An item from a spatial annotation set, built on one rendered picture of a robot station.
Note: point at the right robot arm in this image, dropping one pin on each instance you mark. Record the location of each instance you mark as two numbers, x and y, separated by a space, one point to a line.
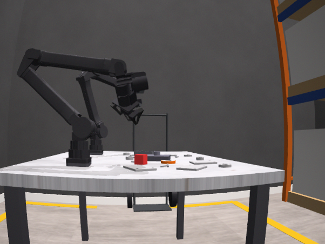
83 128

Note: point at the red cube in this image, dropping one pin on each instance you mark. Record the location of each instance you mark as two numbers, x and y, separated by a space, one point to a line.
140 159

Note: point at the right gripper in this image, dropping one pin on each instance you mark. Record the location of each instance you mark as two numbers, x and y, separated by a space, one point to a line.
125 107

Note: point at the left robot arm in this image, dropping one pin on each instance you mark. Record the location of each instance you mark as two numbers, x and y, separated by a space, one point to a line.
84 80

